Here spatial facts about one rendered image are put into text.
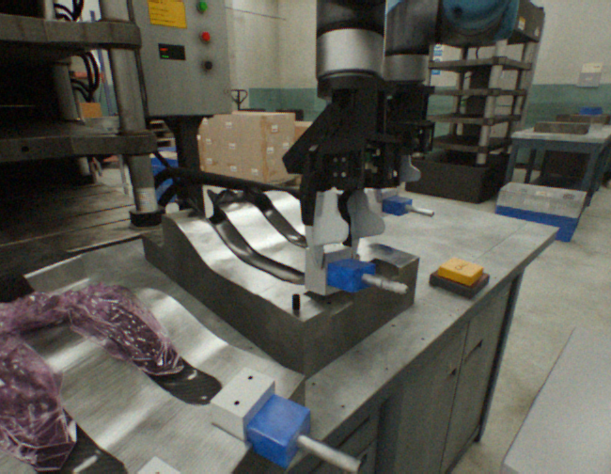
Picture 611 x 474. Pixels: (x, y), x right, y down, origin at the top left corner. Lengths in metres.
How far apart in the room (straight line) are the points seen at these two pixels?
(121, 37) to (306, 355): 0.84
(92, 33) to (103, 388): 0.82
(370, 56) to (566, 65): 6.52
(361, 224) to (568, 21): 6.60
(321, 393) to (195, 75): 1.04
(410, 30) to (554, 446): 0.59
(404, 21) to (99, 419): 0.66
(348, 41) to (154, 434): 0.41
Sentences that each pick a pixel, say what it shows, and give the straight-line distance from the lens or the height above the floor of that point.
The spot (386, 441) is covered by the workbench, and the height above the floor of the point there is 0.56.
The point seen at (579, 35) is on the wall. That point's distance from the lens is 6.92.
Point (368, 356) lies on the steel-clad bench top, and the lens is 0.52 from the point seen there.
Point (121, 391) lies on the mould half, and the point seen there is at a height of 0.87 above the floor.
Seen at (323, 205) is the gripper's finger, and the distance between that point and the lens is 0.41.
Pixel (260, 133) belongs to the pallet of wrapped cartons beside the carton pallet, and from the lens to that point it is 4.37.
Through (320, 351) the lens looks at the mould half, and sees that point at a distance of 0.47.
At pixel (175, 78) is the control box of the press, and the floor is 1.18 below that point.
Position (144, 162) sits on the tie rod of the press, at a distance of 1.07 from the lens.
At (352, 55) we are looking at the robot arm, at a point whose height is 1.17.
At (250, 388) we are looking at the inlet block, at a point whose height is 0.88.
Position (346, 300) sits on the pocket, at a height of 0.87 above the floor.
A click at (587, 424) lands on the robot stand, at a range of 0.22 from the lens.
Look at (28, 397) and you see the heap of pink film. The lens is 0.40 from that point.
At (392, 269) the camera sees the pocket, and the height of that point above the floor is 0.88.
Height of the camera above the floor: 1.13
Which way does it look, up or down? 21 degrees down
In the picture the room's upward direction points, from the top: straight up
